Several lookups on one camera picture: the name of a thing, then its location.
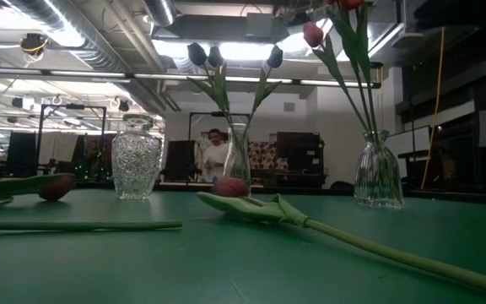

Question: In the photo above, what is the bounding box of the dark red artificial tulip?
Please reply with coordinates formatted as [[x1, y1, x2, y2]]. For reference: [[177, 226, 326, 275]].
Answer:
[[0, 171, 78, 208], [196, 176, 486, 300]]

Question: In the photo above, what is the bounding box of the slim clear glass carafe vase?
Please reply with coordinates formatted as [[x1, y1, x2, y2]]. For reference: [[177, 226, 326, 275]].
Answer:
[[222, 122, 252, 195]]

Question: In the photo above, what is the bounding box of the cut crystal glass vase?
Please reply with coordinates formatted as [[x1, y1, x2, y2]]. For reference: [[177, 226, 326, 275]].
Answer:
[[111, 113, 165, 201]]

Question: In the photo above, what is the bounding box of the ribbed clear glass bell vase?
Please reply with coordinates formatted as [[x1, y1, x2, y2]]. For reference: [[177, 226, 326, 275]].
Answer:
[[354, 129, 405, 209]]

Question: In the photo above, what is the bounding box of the floral patterned panel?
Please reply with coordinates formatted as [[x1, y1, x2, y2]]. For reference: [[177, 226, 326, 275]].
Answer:
[[249, 141, 289, 183]]

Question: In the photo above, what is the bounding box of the black cabinet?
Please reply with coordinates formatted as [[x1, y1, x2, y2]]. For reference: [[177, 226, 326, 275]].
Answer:
[[276, 131, 327, 187]]

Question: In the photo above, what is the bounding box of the black upright panel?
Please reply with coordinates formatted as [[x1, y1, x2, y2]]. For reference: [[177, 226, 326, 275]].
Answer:
[[165, 139, 197, 182]]

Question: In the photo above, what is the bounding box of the LED ceiling tube light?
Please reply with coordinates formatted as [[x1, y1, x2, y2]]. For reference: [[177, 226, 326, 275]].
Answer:
[[132, 73, 184, 80], [300, 79, 375, 88], [48, 69, 127, 78], [228, 76, 294, 84]]

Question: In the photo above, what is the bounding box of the grey ceiling box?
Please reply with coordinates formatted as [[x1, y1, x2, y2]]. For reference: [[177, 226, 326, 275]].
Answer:
[[245, 12, 278, 40]]

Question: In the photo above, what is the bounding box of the green table mat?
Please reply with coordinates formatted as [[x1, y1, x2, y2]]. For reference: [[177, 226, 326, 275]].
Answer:
[[0, 187, 486, 304]]

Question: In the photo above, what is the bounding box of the pink tulip lower left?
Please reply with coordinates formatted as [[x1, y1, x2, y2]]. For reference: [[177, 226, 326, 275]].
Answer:
[[0, 219, 184, 232]]

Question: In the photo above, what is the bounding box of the black monitor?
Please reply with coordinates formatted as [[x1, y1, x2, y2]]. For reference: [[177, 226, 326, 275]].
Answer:
[[7, 130, 37, 170]]

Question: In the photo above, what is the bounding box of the black round ceiling device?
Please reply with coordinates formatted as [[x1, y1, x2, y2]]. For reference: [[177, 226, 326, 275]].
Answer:
[[19, 32, 50, 56]]

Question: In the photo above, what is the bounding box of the yellow hanging cable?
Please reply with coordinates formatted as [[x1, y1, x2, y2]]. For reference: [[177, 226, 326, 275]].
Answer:
[[420, 25, 446, 190]]

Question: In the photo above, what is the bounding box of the silver ventilation duct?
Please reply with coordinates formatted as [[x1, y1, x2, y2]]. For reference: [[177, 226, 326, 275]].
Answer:
[[8, 0, 143, 73]]

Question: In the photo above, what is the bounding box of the black background rig frame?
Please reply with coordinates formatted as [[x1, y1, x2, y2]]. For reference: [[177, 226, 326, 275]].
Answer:
[[38, 104, 108, 149]]

